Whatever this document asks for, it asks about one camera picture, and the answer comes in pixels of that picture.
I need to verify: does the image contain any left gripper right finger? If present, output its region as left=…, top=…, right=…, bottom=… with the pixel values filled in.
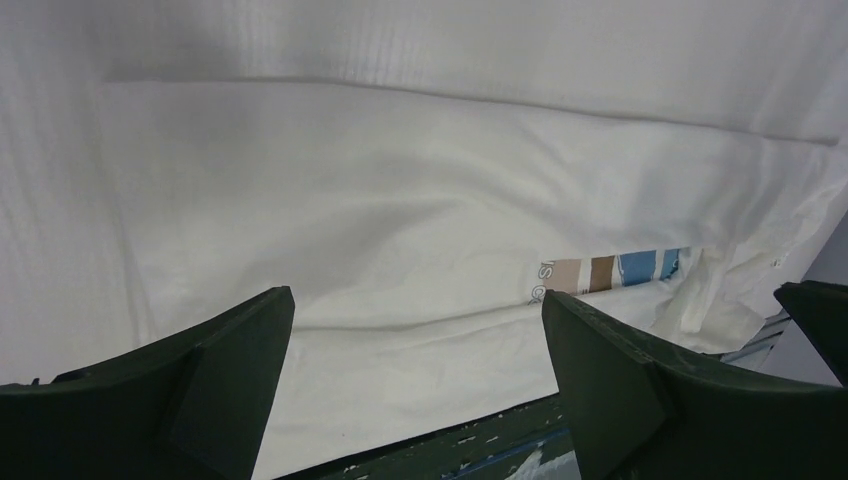
left=542, top=291, right=847, bottom=479

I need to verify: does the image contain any aluminium frame rail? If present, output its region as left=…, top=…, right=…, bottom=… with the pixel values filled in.
left=718, top=311, right=792, bottom=371

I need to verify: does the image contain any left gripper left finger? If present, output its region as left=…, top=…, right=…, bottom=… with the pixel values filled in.
left=1, top=286, right=295, bottom=479

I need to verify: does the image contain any white printed t shirt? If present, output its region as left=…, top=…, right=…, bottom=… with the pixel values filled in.
left=1, top=1, right=847, bottom=479

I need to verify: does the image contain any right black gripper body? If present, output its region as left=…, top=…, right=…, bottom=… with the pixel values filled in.
left=774, top=280, right=847, bottom=386

